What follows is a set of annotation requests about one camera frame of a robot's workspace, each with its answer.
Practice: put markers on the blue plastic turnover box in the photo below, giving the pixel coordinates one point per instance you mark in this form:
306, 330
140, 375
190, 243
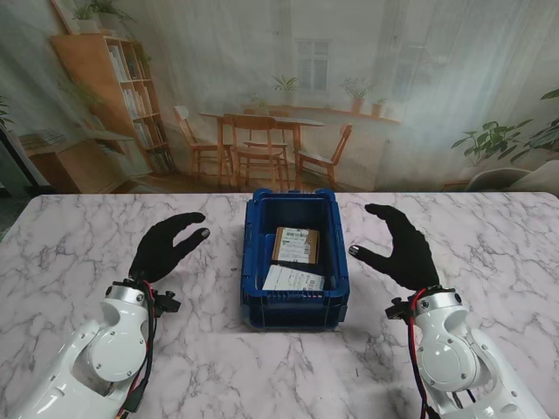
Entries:
297, 310

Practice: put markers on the cardboard package blue-logo label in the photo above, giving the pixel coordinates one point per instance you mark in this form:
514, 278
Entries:
293, 279

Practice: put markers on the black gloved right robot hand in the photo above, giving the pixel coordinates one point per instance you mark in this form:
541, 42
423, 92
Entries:
408, 257

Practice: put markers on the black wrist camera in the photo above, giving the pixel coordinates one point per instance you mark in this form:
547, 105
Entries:
168, 303
398, 311

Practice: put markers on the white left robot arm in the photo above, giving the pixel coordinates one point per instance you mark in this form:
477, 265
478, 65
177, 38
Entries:
100, 353

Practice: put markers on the cardboard package black-banded label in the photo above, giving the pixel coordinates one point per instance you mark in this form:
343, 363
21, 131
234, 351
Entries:
296, 245

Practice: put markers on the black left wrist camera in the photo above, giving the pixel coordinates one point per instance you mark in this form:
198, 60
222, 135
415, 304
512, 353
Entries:
168, 303

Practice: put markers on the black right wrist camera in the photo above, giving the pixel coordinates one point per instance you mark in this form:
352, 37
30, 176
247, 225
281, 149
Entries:
398, 311

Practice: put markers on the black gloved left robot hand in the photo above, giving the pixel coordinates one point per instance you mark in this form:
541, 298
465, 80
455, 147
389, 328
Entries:
159, 253

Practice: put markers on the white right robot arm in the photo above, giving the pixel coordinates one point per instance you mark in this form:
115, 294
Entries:
450, 358

